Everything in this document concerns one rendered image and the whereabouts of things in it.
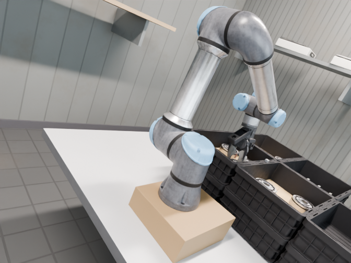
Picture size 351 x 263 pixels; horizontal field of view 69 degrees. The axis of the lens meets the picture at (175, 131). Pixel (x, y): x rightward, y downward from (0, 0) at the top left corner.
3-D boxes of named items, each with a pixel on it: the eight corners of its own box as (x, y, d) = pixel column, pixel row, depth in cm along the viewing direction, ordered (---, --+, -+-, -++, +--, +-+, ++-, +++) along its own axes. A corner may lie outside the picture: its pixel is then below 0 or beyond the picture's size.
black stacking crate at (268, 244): (269, 266, 91) (287, 241, 87) (211, 208, 110) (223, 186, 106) (308, 238, 119) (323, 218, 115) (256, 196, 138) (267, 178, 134)
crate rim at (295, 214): (300, 223, 84) (304, 217, 83) (232, 169, 103) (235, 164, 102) (334, 204, 112) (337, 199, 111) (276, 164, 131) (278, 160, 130)
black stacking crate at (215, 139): (222, 188, 106) (234, 165, 103) (178, 149, 125) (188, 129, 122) (266, 179, 134) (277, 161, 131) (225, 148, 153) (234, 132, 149)
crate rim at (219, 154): (232, 169, 103) (235, 164, 102) (186, 132, 122) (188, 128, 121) (276, 164, 131) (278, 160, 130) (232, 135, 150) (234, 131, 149)
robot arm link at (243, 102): (256, 98, 104) (269, 102, 111) (235, 89, 111) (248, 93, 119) (247, 116, 106) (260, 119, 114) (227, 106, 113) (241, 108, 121)
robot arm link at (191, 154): (185, 187, 80) (200, 149, 75) (161, 163, 89) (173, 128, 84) (210, 181, 88) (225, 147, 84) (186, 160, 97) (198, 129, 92)
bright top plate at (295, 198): (310, 213, 106) (311, 212, 106) (288, 197, 112) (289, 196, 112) (317, 208, 113) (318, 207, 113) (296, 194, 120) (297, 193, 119)
